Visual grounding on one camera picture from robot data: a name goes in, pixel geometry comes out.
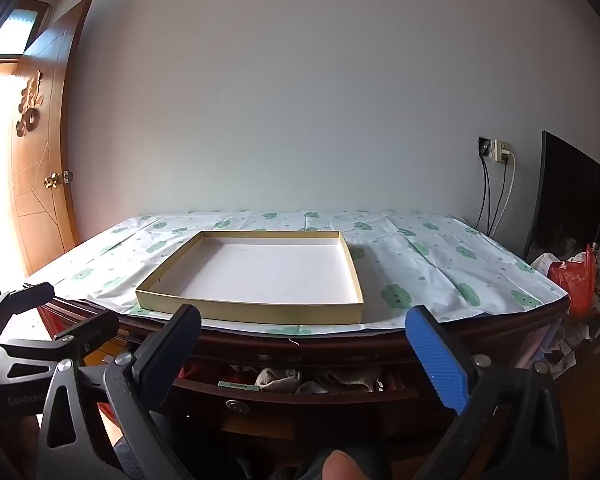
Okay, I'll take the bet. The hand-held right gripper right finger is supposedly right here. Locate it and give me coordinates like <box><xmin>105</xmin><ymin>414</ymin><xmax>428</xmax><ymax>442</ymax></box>
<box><xmin>404</xmin><ymin>304</ymin><xmax>570</xmax><ymax>480</ymax></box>

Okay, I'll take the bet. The pile of paper scraps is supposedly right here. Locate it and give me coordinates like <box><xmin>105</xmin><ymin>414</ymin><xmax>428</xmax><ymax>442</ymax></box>
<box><xmin>530</xmin><ymin>310</ymin><xmax>600</xmax><ymax>381</ymax></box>

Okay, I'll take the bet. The black flat television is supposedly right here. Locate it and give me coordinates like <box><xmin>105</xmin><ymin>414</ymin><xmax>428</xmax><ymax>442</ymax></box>
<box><xmin>522</xmin><ymin>130</ymin><xmax>600</xmax><ymax>264</ymax></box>

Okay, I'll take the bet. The red plastic bag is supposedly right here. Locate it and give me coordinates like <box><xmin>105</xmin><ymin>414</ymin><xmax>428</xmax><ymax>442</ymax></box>
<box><xmin>548</xmin><ymin>244</ymin><xmax>597</xmax><ymax>317</ymax></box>

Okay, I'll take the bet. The wooden drawer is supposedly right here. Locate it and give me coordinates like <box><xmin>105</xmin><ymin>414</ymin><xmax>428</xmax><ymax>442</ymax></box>
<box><xmin>170</xmin><ymin>362</ymin><xmax>423</xmax><ymax>441</ymax></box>

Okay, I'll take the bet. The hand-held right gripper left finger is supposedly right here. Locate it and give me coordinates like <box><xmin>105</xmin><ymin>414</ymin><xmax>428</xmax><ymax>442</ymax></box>
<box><xmin>36</xmin><ymin>304</ymin><xmax>202</xmax><ymax>480</ymax></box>

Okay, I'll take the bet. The wooden door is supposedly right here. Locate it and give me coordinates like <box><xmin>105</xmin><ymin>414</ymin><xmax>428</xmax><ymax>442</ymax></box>
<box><xmin>9</xmin><ymin>0</ymin><xmax>95</xmax><ymax>278</ymax></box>

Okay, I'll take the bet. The cloud print tablecloth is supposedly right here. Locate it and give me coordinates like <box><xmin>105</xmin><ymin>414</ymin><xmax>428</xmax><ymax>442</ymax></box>
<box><xmin>27</xmin><ymin>208</ymin><xmax>571</xmax><ymax>336</ymax></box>

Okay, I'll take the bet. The transom window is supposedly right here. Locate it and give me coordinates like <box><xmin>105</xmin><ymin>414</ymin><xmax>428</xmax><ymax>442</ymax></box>
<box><xmin>0</xmin><ymin>2</ymin><xmax>51</xmax><ymax>57</ymax></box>

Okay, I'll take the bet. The gold door ornament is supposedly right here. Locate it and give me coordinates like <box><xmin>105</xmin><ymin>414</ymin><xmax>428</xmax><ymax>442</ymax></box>
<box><xmin>15</xmin><ymin>71</ymin><xmax>43</xmax><ymax>137</ymax></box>

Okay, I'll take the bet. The brass door handle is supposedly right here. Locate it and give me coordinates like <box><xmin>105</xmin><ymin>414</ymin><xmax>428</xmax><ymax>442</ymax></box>
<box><xmin>43</xmin><ymin>170</ymin><xmax>74</xmax><ymax>189</ymax></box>

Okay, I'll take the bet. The white cable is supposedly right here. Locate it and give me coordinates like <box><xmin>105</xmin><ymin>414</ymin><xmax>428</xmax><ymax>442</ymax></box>
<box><xmin>492</xmin><ymin>154</ymin><xmax>517</xmax><ymax>237</ymax></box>

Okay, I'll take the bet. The bright red underwear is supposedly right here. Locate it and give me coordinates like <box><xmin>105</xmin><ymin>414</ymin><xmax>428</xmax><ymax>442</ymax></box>
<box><xmin>179</xmin><ymin>360</ymin><xmax>216</xmax><ymax>383</ymax></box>

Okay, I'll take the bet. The dark wooden dresser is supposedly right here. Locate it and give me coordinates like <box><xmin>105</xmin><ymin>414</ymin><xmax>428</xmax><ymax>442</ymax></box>
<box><xmin>37</xmin><ymin>290</ymin><xmax>572</xmax><ymax>461</ymax></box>

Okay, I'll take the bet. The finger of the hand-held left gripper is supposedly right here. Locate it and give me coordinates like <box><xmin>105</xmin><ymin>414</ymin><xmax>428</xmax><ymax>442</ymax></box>
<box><xmin>0</xmin><ymin>311</ymin><xmax>120</xmax><ymax>386</ymax></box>
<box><xmin>0</xmin><ymin>282</ymin><xmax>56</xmax><ymax>337</ymax></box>

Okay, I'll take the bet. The shallow cardboard tray box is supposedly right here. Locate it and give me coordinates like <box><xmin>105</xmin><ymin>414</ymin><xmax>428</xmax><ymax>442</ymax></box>
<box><xmin>135</xmin><ymin>230</ymin><xmax>365</xmax><ymax>324</ymax></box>

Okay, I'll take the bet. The beige sock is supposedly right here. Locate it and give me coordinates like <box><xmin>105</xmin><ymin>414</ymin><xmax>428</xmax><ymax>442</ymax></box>
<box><xmin>254</xmin><ymin>367</ymin><xmax>303</xmax><ymax>393</ymax></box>

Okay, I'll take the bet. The person's right hand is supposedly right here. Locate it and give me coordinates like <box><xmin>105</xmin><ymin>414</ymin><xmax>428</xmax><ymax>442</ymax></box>
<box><xmin>321</xmin><ymin>449</ymin><xmax>368</xmax><ymax>480</ymax></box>

